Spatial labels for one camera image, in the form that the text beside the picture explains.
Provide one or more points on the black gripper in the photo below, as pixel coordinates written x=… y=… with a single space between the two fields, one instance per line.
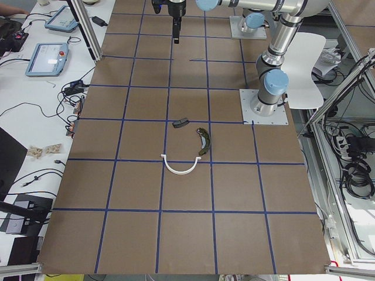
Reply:
x=176 y=8

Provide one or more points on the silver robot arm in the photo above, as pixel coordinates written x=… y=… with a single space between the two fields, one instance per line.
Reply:
x=305 y=9
x=250 y=21

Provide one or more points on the black power adapter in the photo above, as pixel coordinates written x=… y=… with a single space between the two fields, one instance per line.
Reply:
x=98 y=21

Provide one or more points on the far blue teach pendant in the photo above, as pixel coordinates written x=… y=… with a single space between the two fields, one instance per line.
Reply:
x=63 y=20

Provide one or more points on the blue teach pendant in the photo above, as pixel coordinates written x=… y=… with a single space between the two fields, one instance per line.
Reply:
x=63 y=20
x=48 y=60

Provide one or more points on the olive green brake shoe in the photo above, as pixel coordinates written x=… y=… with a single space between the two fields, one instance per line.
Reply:
x=206 y=141

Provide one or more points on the near blue teach pendant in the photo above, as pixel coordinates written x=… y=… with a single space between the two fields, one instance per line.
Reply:
x=48 y=60

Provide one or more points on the white plastic chair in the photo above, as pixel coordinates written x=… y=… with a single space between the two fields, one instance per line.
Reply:
x=299 y=60

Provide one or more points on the white curved plastic clamp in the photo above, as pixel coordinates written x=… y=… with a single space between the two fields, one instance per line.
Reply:
x=180 y=169

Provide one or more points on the brown paper table cover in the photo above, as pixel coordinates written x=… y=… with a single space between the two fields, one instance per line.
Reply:
x=246 y=208

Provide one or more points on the aluminium frame post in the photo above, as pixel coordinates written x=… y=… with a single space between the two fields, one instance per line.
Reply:
x=83 y=22

